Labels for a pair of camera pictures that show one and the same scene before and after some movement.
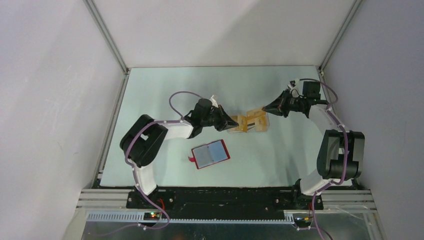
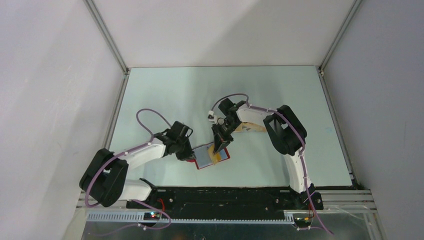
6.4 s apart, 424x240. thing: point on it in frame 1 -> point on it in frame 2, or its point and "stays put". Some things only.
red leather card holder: x=209 y=154 stays put
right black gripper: x=278 y=106 -> x=219 y=136
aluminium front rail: x=348 y=200 stays put
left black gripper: x=226 y=122 -> x=189 y=154
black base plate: x=227 y=201 stays put
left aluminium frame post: x=102 y=28 stays put
